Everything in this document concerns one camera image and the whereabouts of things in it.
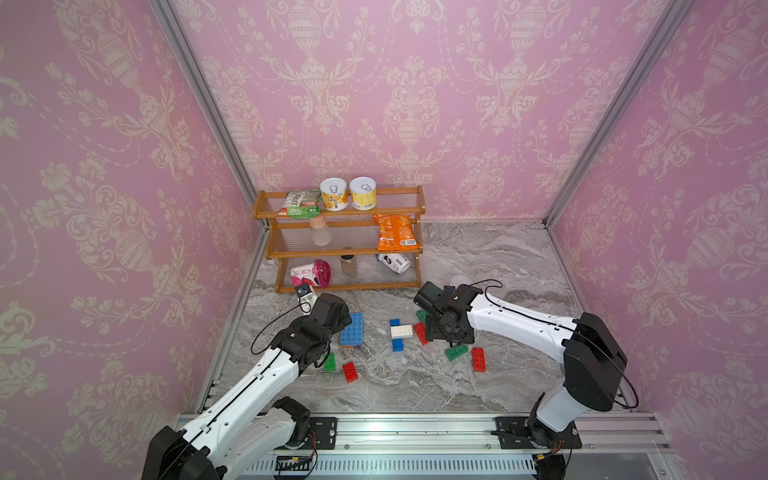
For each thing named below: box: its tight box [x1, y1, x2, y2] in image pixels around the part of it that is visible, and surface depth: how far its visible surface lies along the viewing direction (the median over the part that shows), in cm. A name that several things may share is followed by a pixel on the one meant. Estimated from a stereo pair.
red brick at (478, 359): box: [471, 347, 487, 372], surface depth 87 cm
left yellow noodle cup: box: [319, 177, 349, 212], surface depth 83 cm
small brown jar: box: [340, 254, 357, 278], surface depth 99 cm
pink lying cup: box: [290, 259, 332, 289], surface depth 97 cm
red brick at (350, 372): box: [342, 361, 359, 383], surface depth 85 cm
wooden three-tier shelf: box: [253, 185, 426, 294], surface depth 98 cm
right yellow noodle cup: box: [349, 176, 377, 211], surface depth 84 cm
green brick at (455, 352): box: [444, 344, 469, 362], surface depth 88 cm
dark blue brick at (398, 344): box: [392, 338, 405, 352], surface depth 89 cm
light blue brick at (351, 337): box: [340, 329, 363, 347], surface depth 89 cm
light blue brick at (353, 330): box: [340, 319, 363, 339], surface depth 89 cm
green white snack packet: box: [278, 190, 322, 220], surface depth 82 cm
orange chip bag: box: [372, 214, 420, 251], surface depth 96 cm
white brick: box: [390, 324, 413, 339], surface depth 89 cm
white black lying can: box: [375, 253, 411, 275], surface depth 102 cm
